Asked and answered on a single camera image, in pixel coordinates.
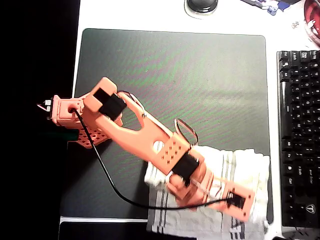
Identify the red bowl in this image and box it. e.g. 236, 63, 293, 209
303, 0, 320, 48

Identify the white striped towel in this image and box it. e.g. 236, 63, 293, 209
144, 145, 271, 240

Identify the black desk mat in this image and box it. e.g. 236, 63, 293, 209
59, 27, 274, 226

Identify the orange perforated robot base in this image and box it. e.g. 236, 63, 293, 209
36, 94, 113, 150

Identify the red black servo wire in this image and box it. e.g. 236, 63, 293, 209
174, 118, 200, 146

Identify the black object at desk edge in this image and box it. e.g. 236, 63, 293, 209
272, 231, 320, 240

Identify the dark blue flat object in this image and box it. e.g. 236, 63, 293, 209
274, 0, 303, 12

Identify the blue white plastic part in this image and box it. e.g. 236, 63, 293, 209
261, 3, 280, 17

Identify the black round object white base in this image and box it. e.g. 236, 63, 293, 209
184, 0, 219, 19

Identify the black computer keyboard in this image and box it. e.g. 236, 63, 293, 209
276, 49, 320, 229

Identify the orange gripper camera mount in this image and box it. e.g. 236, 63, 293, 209
219, 181, 256, 222

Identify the black camera cable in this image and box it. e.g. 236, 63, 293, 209
73, 108, 241, 211

